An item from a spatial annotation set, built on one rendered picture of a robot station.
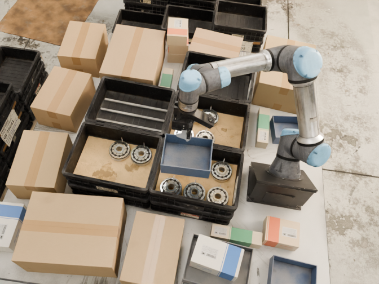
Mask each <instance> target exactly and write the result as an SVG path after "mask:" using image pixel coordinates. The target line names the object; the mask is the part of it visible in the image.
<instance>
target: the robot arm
mask: <svg viewBox="0 0 379 284"><path fill-rule="evenodd" d="M322 65H323V60H322V57H321V54H320V53H319V52H318V50H316V49H314V48H311V47H308V46H294V45H281V46H276V47H271V48H267V49H264V50H261V51H260V52H259V53H256V54H251V55H245V56H240V57H235V58H231V59H226V60H220V61H215V62H211V63H206V64H191V65H190V66H188V68H187V69H186V70H185V71H183V72H182V74H181V75H180V79H179V95H178V101H175V104H174V115H173V120H172V130H177V131H182V132H181V133H178V134H176V136H177V137H179V138H182V139H185V140H186V141H189V140H190V139H191V132H192V129H193V123H194V121H195V122H197V123H199V124H201V125H203V126H205V127H207V128H209V129H211V128H212V127H213V126H214V122H215V118H214V117H212V116H210V115H208V114H206V113H204V112H203V111H201V110H199V109H197V106H198V102H199V95H202V94H205V93H207V92H211V91H214V90H217V89H220V88H223V87H226V86H228V85H229V84H230V83H231V77H236V76H241V75H244V74H249V73H254V72H259V71H263V72H273V71H274V72H282V73H286V74H287V76H288V82H289V83H290V84H291V85H293V92H294V100H295V105H296V113H297V121H298V129H299V130H298V129H292V128H285V129H283V130H282V132H281V135H280V140H279V145H278V148H277V153H276V157H275V159H274V160H273V162H272V164H271V165H270V168H269V171H270V172H271V173H272V174H274V175H276V176H279V177H282V178H287V179H298V178H300V175H301V170H300V164H299V162H300V161H302V162H304V163H306V164H308V165H309V166H312V167H320V166H322V165H323V164H325V163H326V161H327V160H328V159H329V157H330V154H331V148H330V146H329V145H328V144H327V143H325V142H324V135H323V134H322V133H321V132H320V130H319V120H318V110H317V104H316V94H315V84H314V82H315V80H316V79H317V78H318V74H319V73H320V71H321V70H320V69H321V68H322ZM186 133H187V134H186Z"/></svg>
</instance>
